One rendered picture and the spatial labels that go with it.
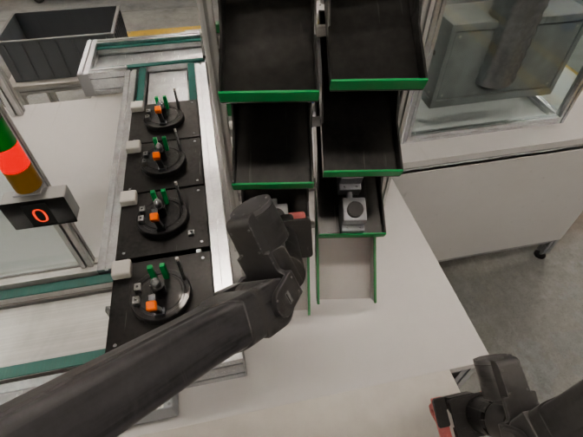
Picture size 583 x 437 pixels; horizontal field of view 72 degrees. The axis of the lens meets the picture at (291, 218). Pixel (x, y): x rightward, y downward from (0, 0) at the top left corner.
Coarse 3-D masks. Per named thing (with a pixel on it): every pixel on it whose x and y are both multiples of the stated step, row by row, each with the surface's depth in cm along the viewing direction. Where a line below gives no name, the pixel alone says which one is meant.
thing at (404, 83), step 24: (336, 0) 60; (360, 0) 60; (384, 0) 60; (408, 0) 60; (336, 24) 59; (360, 24) 59; (384, 24) 59; (408, 24) 59; (336, 48) 58; (360, 48) 58; (384, 48) 58; (408, 48) 58; (336, 72) 56; (360, 72) 56; (384, 72) 56; (408, 72) 56
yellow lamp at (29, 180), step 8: (32, 168) 76; (8, 176) 74; (16, 176) 74; (24, 176) 75; (32, 176) 76; (16, 184) 75; (24, 184) 76; (32, 184) 77; (40, 184) 78; (24, 192) 77
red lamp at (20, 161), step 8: (16, 144) 72; (8, 152) 71; (16, 152) 72; (0, 160) 71; (8, 160) 71; (16, 160) 72; (24, 160) 74; (0, 168) 73; (8, 168) 72; (16, 168) 73; (24, 168) 74
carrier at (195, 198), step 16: (128, 192) 116; (160, 192) 119; (176, 192) 119; (192, 192) 119; (128, 208) 115; (144, 208) 110; (160, 208) 107; (176, 208) 112; (192, 208) 115; (128, 224) 111; (144, 224) 108; (176, 224) 108; (192, 224) 111; (128, 240) 107; (144, 240) 107; (160, 240) 107; (176, 240) 107; (192, 240) 107; (208, 240) 107; (128, 256) 103; (144, 256) 104; (160, 256) 105
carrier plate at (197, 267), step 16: (176, 256) 104; (192, 256) 103; (208, 256) 103; (144, 272) 100; (192, 272) 100; (208, 272) 100; (112, 288) 97; (128, 288) 97; (192, 288) 97; (208, 288) 97; (112, 304) 94; (128, 304) 94; (192, 304) 94; (112, 320) 91; (128, 320) 91; (112, 336) 89; (128, 336) 89
